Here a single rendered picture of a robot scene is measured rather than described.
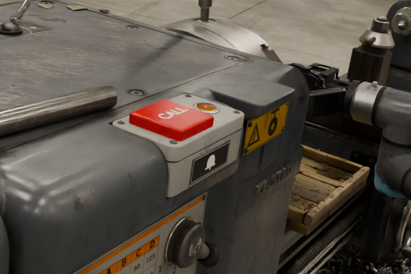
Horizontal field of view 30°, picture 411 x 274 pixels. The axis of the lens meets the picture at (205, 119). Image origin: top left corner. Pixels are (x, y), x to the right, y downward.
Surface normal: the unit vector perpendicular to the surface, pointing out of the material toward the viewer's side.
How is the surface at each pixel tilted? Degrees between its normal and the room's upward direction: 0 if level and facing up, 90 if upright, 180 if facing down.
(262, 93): 0
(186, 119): 0
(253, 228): 90
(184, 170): 90
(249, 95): 0
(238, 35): 18
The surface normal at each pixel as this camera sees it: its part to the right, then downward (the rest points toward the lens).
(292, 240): 0.78, -0.26
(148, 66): 0.13, -0.92
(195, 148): 0.84, 0.29
